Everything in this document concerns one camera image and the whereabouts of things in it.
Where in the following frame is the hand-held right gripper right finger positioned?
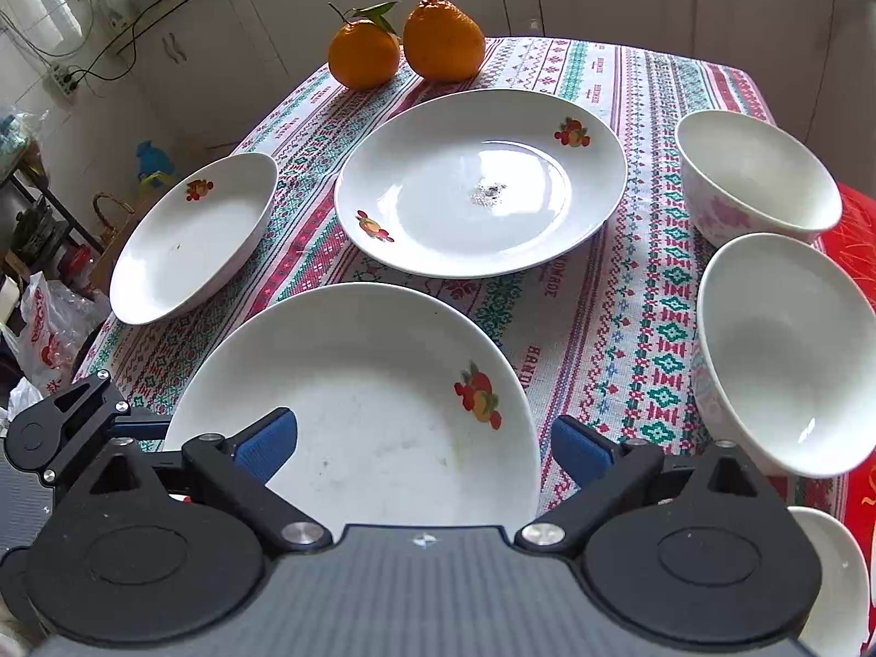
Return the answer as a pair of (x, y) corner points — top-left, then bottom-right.
(515, 414), (774, 554)

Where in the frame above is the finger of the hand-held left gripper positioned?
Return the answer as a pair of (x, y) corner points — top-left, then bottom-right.
(41, 370), (170, 487)

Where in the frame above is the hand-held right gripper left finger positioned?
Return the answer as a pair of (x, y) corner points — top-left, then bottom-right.
(65, 407), (334, 555)

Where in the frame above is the deep white fruit-print plate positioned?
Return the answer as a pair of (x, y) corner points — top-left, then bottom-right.
(163, 282), (543, 529)

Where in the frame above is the small white fruit-print plate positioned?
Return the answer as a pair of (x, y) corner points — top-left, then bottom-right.
(109, 152), (279, 326)

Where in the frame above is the large white bowl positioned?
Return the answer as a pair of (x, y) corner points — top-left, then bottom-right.
(691, 233), (876, 479)

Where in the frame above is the large white fruit-print plate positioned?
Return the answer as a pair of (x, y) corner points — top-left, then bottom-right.
(334, 89), (629, 279)

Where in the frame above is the white pink-flower bowl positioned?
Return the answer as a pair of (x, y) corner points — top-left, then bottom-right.
(675, 109), (843, 247)

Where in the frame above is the white red plastic bag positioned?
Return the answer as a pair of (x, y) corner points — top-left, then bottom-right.
(17, 272), (103, 391)

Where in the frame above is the patterned tablecloth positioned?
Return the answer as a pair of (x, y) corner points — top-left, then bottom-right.
(72, 36), (853, 528)

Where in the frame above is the wicker basket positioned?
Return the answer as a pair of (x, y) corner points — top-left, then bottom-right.
(92, 193), (138, 247)

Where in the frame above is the metal storage rack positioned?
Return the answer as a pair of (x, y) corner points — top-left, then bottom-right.
(0, 143), (103, 275)

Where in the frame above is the blue plastic toy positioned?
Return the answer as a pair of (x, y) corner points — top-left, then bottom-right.
(135, 140), (175, 196)

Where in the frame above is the red printed carton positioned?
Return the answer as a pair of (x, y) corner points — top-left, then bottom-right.
(817, 181), (876, 562)

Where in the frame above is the white power strip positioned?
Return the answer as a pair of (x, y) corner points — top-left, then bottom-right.
(44, 63), (83, 93)

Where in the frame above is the orange with green leaves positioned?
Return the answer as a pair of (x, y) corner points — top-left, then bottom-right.
(327, 1), (401, 90)

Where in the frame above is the bumpy orange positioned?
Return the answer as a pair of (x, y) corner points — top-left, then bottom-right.
(402, 0), (487, 81)

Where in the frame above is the black power cable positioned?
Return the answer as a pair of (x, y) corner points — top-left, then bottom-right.
(65, 0), (179, 83)

